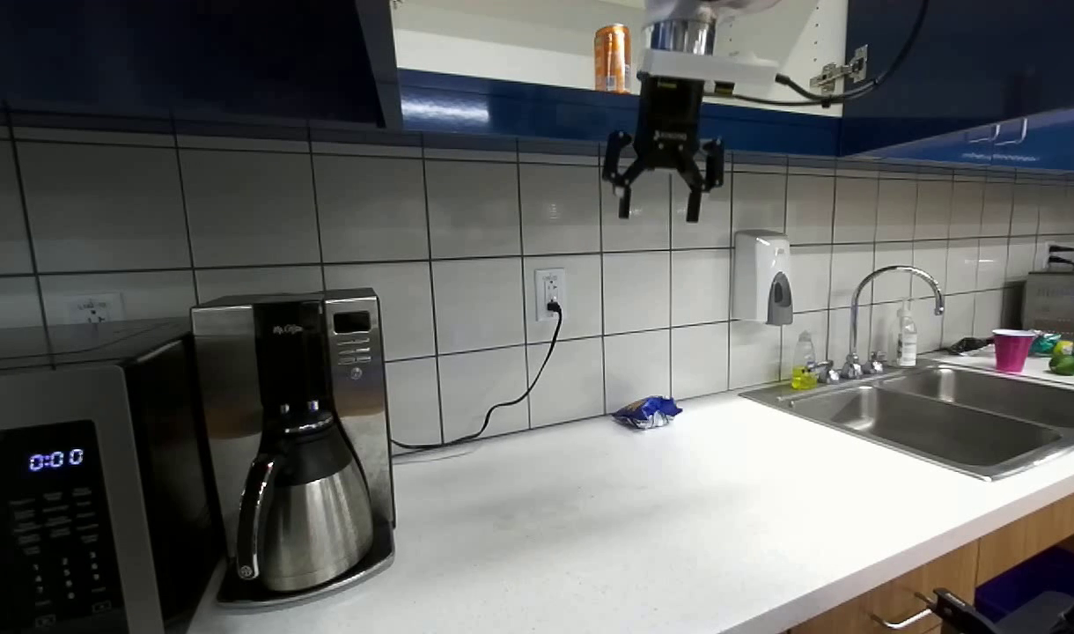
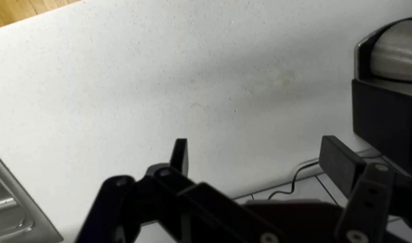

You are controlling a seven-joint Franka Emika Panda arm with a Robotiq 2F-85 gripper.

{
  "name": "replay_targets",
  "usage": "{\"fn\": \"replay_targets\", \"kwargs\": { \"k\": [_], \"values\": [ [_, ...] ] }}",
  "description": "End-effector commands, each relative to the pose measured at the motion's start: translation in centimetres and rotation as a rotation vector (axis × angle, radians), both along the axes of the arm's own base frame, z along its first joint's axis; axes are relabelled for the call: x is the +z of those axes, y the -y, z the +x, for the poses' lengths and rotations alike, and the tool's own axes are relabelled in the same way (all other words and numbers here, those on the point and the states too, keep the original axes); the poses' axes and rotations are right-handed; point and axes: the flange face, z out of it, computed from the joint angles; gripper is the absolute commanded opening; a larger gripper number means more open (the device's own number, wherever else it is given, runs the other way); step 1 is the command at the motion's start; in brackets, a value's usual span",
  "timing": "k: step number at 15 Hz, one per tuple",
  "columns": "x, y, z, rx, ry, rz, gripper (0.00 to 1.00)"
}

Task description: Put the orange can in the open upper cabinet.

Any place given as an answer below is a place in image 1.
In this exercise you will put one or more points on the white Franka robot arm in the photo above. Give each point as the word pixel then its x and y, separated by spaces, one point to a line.
pixel 689 20

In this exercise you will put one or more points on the stainless steel carafe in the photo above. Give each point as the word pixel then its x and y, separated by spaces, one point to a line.
pixel 310 515

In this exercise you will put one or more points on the white wall outlet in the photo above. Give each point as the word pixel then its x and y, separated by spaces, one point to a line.
pixel 550 285
pixel 96 313

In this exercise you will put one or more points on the pink plastic cup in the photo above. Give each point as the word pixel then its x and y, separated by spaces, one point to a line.
pixel 1012 351

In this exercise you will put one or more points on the black microwave oven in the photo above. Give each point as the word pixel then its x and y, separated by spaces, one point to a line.
pixel 53 505

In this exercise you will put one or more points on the dark angular object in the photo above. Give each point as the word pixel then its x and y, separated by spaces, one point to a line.
pixel 970 618

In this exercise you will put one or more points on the open blue upper cabinet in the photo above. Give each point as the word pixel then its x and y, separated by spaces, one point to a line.
pixel 523 118

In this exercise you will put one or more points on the black steel coffee maker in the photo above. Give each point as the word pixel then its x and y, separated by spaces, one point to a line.
pixel 354 375

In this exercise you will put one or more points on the wooden base cabinet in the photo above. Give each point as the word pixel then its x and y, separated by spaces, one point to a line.
pixel 910 582

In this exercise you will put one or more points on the small white bottle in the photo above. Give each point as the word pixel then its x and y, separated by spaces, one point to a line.
pixel 905 345

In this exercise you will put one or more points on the orange can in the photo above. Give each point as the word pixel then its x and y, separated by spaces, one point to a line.
pixel 613 56

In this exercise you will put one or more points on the chrome gooseneck faucet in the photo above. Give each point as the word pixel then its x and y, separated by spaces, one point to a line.
pixel 855 330

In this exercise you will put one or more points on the grey metal box appliance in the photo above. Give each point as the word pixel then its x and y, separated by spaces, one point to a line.
pixel 1059 303

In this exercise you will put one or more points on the green round object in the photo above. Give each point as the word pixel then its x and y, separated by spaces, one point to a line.
pixel 1064 358

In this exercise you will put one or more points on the yellow dish soap bottle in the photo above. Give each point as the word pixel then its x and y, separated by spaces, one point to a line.
pixel 805 375

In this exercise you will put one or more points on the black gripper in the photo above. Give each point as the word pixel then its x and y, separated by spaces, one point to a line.
pixel 672 118

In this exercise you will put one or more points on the stainless steel sink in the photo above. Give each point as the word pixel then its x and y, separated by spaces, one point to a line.
pixel 936 427

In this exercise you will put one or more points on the neighbouring blue upper cabinet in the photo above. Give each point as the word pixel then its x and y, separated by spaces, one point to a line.
pixel 1031 146

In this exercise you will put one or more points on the blue crumpled cloth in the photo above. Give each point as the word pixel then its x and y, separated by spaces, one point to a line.
pixel 649 414

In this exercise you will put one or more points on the metal cabinet hinge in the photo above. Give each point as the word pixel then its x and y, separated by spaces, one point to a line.
pixel 845 70

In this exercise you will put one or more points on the white wall soap dispenser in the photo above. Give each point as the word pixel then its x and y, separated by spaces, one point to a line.
pixel 757 277

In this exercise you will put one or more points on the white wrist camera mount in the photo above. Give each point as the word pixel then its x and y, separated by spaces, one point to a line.
pixel 724 67

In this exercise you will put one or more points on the blue bin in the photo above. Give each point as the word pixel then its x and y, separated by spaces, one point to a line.
pixel 1031 582

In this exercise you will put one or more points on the blue cabinet door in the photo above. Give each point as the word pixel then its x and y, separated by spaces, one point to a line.
pixel 170 56
pixel 970 56

